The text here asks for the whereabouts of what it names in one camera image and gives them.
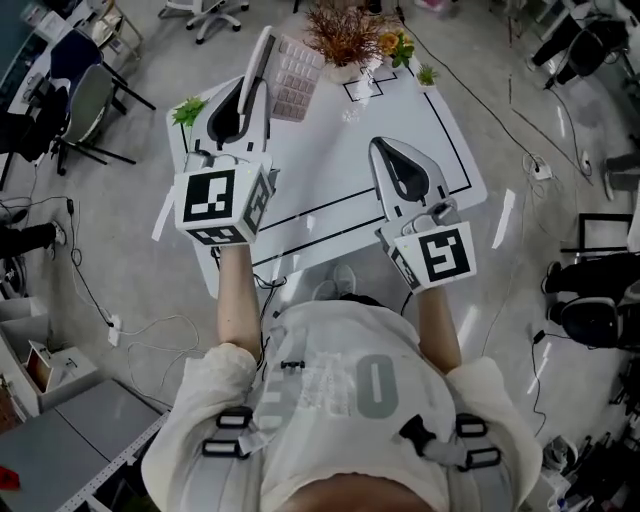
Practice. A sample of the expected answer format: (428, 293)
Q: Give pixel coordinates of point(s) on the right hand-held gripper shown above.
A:
(442, 255)

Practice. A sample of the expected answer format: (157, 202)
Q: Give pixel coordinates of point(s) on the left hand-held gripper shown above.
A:
(210, 200)

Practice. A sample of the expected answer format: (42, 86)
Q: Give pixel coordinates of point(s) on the pink and white calculator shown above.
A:
(297, 80)

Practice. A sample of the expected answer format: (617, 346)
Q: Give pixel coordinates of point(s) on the person's right forearm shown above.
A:
(437, 330)

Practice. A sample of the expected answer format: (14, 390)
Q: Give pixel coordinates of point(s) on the person's left forearm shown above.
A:
(240, 300)

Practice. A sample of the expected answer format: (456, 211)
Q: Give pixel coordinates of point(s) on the small green potted plant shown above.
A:
(426, 75)
(189, 111)

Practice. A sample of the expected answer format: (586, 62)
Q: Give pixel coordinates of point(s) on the white office chair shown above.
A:
(215, 20)

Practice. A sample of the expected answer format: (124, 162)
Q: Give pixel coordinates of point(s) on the person's right grey shoe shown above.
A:
(345, 279)

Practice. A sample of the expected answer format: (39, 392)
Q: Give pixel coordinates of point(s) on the person's grey shoe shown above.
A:
(324, 291)
(345, 279)

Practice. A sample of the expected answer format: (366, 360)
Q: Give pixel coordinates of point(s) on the brown dry potted plant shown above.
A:
(345, 35)

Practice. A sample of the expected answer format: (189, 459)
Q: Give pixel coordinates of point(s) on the person's left grey shoe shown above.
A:
(324, 291)

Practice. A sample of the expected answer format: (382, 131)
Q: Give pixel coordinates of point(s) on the yellow flower bunch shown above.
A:
(395, 44)

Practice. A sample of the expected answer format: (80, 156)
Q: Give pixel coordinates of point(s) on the grey chair with black legs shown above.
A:
(92, 105)

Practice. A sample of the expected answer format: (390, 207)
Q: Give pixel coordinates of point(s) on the person's white t-shirt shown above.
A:
(350, 330)

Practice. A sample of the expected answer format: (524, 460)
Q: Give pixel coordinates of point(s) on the blue chair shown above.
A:
(72, 50)

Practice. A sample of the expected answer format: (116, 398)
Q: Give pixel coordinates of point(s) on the grey and black office chair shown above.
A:
(590, 320)

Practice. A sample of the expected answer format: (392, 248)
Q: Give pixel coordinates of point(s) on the white power strip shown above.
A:
(114, 330)

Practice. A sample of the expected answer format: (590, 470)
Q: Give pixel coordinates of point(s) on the grey harness with black buckles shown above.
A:
(442, 452)

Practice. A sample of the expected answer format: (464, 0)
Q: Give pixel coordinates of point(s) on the white open box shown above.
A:
(70, 370)

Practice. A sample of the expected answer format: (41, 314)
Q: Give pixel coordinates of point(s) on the grey cabinet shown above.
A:
(65, 450)

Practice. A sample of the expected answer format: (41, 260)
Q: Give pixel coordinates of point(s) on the red diamond-shaped object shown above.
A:
(7, 479)

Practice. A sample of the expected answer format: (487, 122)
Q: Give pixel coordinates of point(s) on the black metal frame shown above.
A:
(605, 217)

